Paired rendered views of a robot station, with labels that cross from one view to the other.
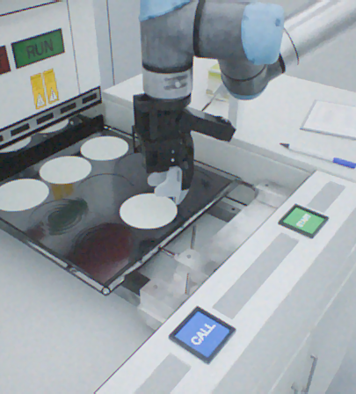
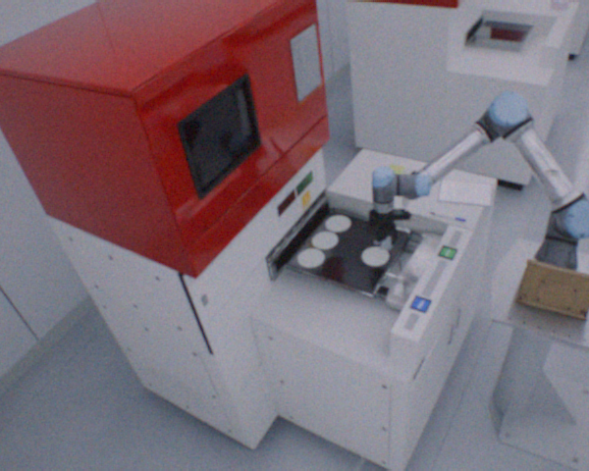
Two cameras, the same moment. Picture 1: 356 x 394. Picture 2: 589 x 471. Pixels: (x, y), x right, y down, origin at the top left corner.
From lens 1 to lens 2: 114 cm
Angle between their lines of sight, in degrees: 4
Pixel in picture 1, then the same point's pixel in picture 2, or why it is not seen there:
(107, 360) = (377, 323)
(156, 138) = (381, 227)
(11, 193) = (306, 258)
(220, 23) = (406, 186)
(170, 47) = (387, 195)
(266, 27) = (425, 186)
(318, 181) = (451, 231)
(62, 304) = (348, 305)
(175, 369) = (414, 317)
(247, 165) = (414, 224)
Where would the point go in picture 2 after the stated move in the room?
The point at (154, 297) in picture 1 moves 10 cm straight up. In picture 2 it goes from (394, 295) to (394, 275)
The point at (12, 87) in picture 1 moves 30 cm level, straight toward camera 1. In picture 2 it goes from (295, 205) to (335, 251)
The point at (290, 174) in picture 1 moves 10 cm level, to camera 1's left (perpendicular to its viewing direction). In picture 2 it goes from (437, 227) to (411, 231)
